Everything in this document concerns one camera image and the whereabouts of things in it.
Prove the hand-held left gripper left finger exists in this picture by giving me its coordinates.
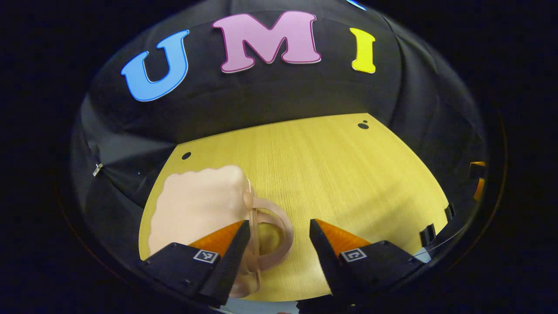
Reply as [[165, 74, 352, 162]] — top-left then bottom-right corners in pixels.
[[137, 219, 251, 308]]

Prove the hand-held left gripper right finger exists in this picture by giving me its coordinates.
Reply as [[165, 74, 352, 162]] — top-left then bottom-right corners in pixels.
[[309, 219, 425, 306]]

